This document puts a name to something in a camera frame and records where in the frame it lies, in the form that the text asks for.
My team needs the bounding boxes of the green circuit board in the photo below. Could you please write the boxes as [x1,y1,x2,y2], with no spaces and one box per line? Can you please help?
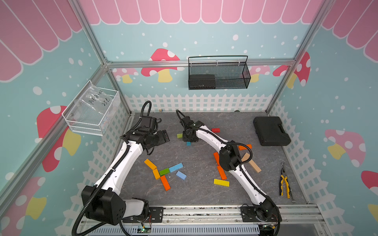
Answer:
[137,226,151,234]

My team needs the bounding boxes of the yellow handled pliers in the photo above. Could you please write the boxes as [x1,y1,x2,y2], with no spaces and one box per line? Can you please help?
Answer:
[279,162,296,203]

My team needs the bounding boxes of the orange long block left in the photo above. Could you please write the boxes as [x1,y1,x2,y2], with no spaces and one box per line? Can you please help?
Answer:
[160,176,171,191]

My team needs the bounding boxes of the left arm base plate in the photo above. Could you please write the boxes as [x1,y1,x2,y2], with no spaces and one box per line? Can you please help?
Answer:
[122,207,164,224]

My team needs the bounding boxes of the orange block middle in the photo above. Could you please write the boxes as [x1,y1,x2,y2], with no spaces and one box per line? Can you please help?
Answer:
[217,165,227,181]

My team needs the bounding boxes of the light blue long block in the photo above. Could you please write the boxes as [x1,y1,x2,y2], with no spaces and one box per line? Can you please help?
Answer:
[169,163,183,173]

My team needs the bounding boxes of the orange block behind arm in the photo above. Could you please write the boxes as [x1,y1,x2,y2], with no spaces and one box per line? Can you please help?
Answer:
[238,144,252,150]

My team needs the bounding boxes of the tan wooden long block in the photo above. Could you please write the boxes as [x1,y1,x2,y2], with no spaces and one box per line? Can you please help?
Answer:
[249,160,261,173]

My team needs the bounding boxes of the clear wire wall basket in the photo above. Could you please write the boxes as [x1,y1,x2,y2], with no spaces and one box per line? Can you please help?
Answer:
[62,81,121,136]

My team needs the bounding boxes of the black box in basket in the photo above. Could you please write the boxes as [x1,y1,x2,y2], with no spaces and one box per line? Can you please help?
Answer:
[188,74,216,90]

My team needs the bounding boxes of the red-orange block upper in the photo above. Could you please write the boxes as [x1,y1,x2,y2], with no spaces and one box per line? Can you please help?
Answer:
[213,152,220,166]

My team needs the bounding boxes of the yellow-orange short block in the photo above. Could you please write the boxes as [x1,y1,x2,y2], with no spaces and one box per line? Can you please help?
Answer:
[153,169,160,180]

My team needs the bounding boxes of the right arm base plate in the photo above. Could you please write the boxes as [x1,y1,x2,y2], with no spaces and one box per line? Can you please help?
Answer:
[240,205,282,224]

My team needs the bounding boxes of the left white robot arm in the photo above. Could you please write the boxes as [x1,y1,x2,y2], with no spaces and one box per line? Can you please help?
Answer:
[71,101,169,236]

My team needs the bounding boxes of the black plastic tool case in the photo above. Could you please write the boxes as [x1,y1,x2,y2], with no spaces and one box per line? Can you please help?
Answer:
[253,117,291,147]

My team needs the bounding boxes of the yellow long block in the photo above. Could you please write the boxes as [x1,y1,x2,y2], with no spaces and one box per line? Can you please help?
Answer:
[213,179,230,187]

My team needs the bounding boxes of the red short block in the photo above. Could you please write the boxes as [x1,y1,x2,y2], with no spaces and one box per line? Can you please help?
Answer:
[211,128,220,133]

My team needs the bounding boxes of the light blue short block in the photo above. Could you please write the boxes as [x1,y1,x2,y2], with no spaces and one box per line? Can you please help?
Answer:
[176,171,187,180]

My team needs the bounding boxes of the black wire mesh basket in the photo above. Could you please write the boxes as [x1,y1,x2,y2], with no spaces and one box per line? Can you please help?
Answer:
[188,55,251,89]

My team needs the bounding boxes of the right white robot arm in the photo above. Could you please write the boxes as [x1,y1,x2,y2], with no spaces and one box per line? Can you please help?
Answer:
[176,110,282,223]

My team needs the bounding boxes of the tan wooden short block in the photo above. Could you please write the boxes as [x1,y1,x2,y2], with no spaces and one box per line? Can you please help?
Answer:
[242,153,250,162]

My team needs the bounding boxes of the yellow-orange long block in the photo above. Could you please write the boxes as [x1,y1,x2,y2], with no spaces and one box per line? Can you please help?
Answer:
[144,159,157,170]

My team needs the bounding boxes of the plastic bag in basket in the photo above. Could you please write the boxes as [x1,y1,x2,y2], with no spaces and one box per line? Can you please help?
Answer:
[70,85,114,131]

